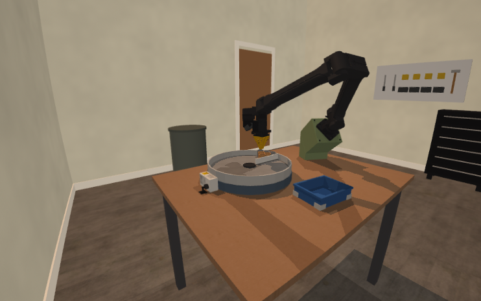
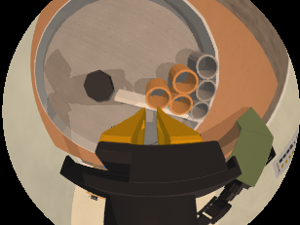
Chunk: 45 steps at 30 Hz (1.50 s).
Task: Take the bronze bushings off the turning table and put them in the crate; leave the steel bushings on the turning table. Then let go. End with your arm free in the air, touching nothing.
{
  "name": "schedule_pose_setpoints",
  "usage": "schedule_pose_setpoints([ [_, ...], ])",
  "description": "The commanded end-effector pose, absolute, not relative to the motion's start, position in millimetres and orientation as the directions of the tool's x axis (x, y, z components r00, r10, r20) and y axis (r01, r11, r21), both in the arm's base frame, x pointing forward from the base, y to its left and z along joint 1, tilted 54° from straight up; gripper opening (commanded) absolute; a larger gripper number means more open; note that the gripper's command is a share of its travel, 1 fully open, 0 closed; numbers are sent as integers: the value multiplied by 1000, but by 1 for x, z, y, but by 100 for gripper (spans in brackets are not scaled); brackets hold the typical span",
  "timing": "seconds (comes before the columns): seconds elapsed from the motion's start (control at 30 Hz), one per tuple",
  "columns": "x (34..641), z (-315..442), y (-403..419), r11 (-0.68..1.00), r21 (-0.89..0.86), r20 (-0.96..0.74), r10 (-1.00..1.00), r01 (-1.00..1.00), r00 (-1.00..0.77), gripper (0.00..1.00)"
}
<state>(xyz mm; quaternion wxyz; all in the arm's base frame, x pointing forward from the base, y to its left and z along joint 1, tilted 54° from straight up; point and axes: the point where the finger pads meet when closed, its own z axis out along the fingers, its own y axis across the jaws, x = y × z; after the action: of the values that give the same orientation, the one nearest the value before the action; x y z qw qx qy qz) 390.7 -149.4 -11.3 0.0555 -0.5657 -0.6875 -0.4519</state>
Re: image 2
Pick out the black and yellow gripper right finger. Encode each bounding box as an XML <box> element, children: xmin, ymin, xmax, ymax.
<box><xmin>157</xmin><ymin>107</ymin><xmax>203</xmax><ymax>145</ymax></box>

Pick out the grey metal bushing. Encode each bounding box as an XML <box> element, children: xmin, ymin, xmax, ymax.
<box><xmin>193</xmin><ymin>75</ymin><xmax>216</xmax><ymax>101</ymax></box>
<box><xmin>189</xmin><ymin>93</ymin><xmax>210</xmax><ymax>120</ymax></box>
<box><xmin>188</xmin><ymin>52</ymin><xmax>218</xmax><ymax>80</ymax></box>

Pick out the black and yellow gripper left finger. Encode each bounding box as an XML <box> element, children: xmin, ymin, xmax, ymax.
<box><xmin>99</xmin><ymin>107</ymin><xmax>145</xmax><ymax>145</ymax></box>

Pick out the bronze bushing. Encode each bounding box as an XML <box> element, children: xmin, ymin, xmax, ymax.
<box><xmin>169</xmin><ymin>64</ymin><xmax>199</xmax><ymax>94</ymax></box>
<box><xmin>145</xmin><ymin>78</ymin><xmax>171</xmax><ymax>109</ymax></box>
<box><xmin>169</xmin><ymin>86</ymin><xmax>193</xmax><ymax>115</ymax></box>

